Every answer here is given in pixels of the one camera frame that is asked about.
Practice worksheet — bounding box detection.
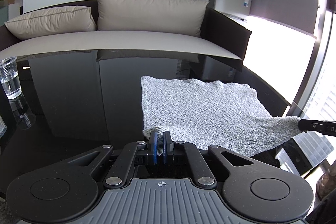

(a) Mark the grey terry towel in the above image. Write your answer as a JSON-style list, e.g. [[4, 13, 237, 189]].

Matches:
[[141, 76, 301, 157]]

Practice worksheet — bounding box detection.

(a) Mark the dark brown sofa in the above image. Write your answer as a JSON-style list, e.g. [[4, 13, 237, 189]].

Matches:
[[1, 0, 251, 70]]

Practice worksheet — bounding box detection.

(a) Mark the large beige back cushion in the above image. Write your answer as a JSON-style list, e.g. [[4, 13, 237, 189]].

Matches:
[[97, 0, 209, 37]]

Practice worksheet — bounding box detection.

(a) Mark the small beige side cushion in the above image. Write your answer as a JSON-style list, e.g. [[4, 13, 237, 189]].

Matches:
[[5, 6, 97, 40]]

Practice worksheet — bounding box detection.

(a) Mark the clear plastic water cup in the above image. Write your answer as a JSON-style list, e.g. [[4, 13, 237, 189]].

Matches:
[[0, 56, 22, 100]]

